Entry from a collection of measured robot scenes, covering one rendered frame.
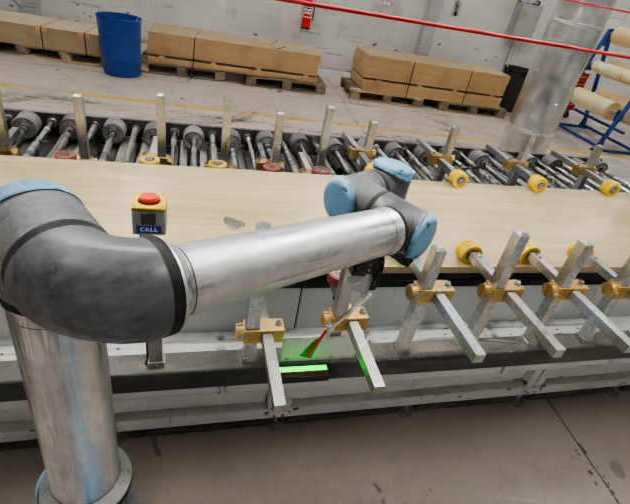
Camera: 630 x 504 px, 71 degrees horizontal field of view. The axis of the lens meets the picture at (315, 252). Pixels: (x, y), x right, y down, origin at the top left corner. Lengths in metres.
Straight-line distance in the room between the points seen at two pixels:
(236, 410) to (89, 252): 1.50
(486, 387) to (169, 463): 1.45
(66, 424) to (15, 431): 1.25
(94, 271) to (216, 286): 0.13
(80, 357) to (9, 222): 0.21
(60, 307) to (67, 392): 0.24
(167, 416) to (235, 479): 0.36
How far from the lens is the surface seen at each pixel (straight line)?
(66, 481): 0.89
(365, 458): 2.10
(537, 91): 5.13
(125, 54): 6.69
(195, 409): 1.93
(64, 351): 0.66
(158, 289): 0.47
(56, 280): 0.49
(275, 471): 1.99
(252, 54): 6.99
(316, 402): 1.99
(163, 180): 1.87
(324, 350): 1.38
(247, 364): 1.37
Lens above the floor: 1.72
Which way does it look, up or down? 33 degrees down
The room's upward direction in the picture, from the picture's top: 11 degrees clockwise
